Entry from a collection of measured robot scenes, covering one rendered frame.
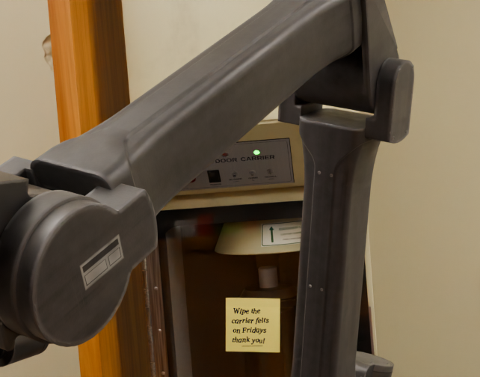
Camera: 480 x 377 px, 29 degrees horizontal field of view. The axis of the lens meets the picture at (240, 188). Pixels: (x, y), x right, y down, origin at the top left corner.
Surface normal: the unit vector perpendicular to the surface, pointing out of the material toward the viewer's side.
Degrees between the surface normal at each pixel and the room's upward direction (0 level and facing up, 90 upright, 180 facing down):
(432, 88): 90
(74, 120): 90
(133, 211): 104
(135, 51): 90
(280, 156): 135
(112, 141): 29
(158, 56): 90
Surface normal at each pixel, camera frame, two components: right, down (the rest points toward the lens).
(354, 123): 0.03, -0.95
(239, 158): 0.00, 0.75
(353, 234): 0.80, 0.21
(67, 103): -0.09, 0.06
